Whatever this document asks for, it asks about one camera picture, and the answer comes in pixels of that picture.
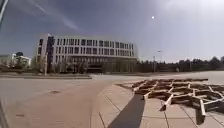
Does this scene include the large curved office building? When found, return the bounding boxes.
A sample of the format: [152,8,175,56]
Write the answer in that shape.
[35,33,139,74]

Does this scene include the street lamp pole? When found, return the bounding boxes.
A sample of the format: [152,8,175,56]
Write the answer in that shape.
[151,49,163,74]

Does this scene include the low kerb strip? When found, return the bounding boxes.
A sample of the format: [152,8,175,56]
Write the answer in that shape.
[0,74,93,80]

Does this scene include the low wooden lattice structure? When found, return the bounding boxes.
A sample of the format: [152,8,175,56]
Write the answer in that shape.
[117,77,224,118]

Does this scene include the row of dark trees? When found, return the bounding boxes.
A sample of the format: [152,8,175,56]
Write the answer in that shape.
[135,55,224,74]

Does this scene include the small pale building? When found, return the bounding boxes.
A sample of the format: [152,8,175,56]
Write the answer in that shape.
[0,51,32,70]

